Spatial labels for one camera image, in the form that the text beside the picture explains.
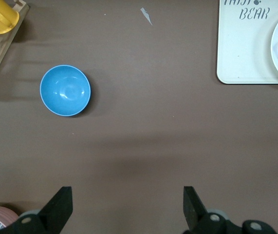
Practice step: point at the cream bear print tray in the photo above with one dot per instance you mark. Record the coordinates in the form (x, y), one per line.
(246, 48)

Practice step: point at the small grey paper scrap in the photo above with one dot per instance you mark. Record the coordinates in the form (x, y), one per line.
(146, 15)

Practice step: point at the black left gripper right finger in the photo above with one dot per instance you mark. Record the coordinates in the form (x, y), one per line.
(194, 214)

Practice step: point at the blue bowl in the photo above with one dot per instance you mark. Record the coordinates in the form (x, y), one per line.
(65, 90)

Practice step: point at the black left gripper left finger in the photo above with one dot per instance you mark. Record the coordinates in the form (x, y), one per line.
(56, 214)

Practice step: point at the pink bowl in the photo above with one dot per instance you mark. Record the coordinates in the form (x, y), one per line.
(6, 214)

